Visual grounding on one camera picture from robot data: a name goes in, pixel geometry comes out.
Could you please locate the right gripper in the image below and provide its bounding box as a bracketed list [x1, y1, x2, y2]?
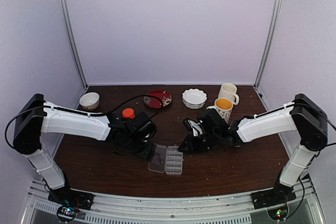
[178, 130, 221, 154]

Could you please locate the clear plastic pill organizer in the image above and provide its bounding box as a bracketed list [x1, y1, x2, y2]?
[148, 145, 184, 175]

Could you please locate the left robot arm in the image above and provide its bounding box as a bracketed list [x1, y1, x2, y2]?
[7, 93, 157, 205]

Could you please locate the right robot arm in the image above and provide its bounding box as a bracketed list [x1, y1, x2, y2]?
[178, 93, 328, 204]

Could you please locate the orange pill bottle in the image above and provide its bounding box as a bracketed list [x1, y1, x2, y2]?
[122, 108, 135, 119]

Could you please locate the white scalloped bowl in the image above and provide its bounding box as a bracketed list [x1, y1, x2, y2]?
[182, 89, 207, 109]

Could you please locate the white floral mug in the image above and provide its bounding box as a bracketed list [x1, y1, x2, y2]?
[207, 98, 234, 124]

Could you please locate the red floral plate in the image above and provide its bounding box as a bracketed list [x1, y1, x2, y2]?
[143, 90, 172, 109]

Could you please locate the white ceramic bowl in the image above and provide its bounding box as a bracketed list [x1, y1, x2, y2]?
[79, 92, 100, 110]

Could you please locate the cream ribbed mug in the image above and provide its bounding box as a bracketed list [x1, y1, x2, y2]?
[218, 83, 239, 105]

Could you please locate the left round circuit board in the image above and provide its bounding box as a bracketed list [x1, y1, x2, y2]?
[56, 206, 78, 222]

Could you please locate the round circuit board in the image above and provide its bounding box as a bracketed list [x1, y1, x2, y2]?
[56, 206, 78, 222]
[267, 206, 289, 221]

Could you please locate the right round circuit board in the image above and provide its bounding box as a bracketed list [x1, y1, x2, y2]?
[267, 206, 289, 221]

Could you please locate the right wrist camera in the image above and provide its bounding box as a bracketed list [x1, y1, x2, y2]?
[183, 118, 204, 137]

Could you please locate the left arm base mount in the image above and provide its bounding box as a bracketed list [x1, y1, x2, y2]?
[45, 175, 94, 210]

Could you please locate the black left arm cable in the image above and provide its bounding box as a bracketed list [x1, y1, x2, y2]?
[5, 93, 163, 154]

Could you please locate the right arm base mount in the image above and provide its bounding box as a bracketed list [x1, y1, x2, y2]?
[251, 182, 296, 209]

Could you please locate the front aluminium rail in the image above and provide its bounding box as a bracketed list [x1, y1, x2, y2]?
[19, 178, 326, 223]

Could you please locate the right aluminium frame post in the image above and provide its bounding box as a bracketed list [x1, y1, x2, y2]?
[254, 0, 283, 90]

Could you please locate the aluminium frame post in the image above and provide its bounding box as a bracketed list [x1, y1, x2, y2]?
[60, 0, 88, 89]
[254, 0, 283, 90]

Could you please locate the left aluminium frame post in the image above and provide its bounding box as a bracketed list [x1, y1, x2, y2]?
[60, 0, 88, 89]

